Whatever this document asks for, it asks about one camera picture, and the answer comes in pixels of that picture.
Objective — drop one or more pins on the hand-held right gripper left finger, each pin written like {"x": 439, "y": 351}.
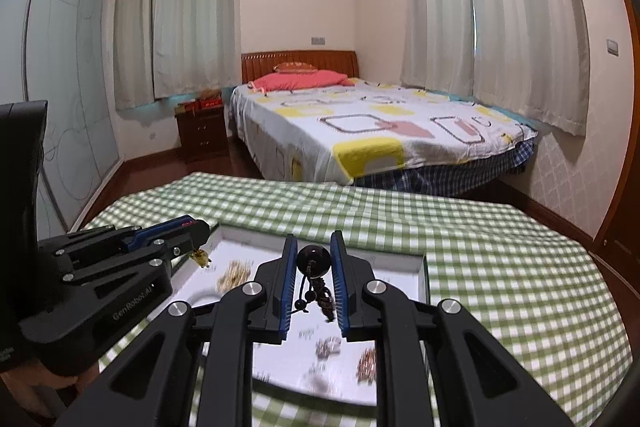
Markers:
{"x": 287, "y": 292}

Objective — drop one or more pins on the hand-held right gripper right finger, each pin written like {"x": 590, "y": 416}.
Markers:
{"x": 339, "y": 292}

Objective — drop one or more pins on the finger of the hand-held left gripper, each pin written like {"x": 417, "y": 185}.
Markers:
{"x": 150, "y": 257}
{"x": 165, "y": 229}

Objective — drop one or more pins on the red tassel gold charm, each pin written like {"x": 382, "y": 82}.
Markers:
{"x": 201, "y": 258}

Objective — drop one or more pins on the dark green jewelry tray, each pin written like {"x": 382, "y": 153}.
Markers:
{"x": 235, "y": 252}

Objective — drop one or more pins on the person's left hand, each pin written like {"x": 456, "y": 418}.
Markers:
{"x": 30, "y": 382}

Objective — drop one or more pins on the white jade bangle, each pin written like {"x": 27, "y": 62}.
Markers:
{"x": 202, "y": 294}

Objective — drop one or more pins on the dark wooden nightstand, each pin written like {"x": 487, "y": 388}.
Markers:
{"x": 202, "y": 137}

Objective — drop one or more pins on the red boxes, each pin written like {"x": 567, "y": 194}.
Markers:
{"x": 202, "y": 103}

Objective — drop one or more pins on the blue plaid bed sheet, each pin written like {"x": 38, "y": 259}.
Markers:
{"x": 450, "y": 174}

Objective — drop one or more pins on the green checked tablecloth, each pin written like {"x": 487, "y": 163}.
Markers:
{"x": 500, "y": 267}

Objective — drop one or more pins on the bed with patterned cover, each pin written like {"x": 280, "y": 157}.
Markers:
{"x": 350, "y": 127}

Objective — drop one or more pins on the glass sliding wardrobe door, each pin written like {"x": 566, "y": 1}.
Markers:
{"x": 65, "y": 82}

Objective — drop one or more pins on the pink pillow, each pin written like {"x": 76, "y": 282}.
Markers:
{"x": 300, "y": 81}

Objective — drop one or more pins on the red embroidered pillow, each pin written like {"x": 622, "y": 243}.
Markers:
{"x": 295, "y": 67}

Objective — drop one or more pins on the white curtain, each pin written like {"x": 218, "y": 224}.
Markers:
{"x": 435, "y": 7}
{"x": 135, "y": 17}
{"x": 200, "y": 7}
{"x": 530, "y": 22}

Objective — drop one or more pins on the wooden bed headboard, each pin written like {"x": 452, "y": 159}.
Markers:
{"x": 330, "y": 59}

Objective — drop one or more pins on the grey wall socket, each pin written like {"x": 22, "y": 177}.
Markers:
{"x": 318, "y": 40}

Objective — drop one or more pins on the white light switch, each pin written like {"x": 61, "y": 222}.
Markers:
{"x": 613, "y": 47}

